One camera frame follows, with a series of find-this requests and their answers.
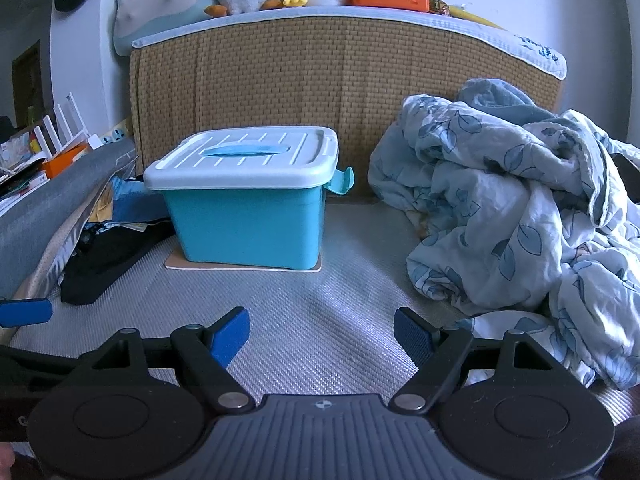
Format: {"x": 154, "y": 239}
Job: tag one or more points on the yellow long toy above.
{"x": 475, "y": 16}

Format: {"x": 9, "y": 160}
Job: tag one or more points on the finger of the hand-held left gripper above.
{"x": 30, "y": 360}
{"x": 25, "y": 311}

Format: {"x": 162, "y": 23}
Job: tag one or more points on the black clothing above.
{"x": 110, "y": 265}

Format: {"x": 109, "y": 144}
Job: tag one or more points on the woven rattan headboard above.
{"x": 325, "y": 75}

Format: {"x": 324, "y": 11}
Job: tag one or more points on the blue printed cloth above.
{"x": 130, "y": 192}

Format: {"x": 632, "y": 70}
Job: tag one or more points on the stack of books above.
{"x": 17, "y": 175}

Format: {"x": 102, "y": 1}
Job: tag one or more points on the person's left hand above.
{"x": 6, "y": 460}

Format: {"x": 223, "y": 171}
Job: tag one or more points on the grey fabric cushion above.
{"x": 50, "y": 220}

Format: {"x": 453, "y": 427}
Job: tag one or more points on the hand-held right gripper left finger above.
{"x": 230, "y": 335}

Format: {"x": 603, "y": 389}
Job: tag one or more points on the blue plastic storage bin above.
{"x": 240, "y": 230}

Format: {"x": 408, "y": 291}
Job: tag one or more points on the white router with antennas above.
{"x": 67, "y": 130}

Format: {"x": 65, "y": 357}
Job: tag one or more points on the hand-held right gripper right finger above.
{"x": 412, "y": 335}

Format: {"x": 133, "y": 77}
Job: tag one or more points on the light blue cloud pillow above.
{"x": 160, "y": 5}

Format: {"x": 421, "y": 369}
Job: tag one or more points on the white power strip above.
{"x": 112, "y": 135}

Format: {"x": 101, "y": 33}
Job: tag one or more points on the floral blue blanket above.
{"x": 500, "y": 210}

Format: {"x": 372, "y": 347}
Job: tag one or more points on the patterned small pouch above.
{"x": 439, "y": 7}

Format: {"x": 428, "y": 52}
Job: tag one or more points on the thin beige board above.
{"x": 172, "y": 262}

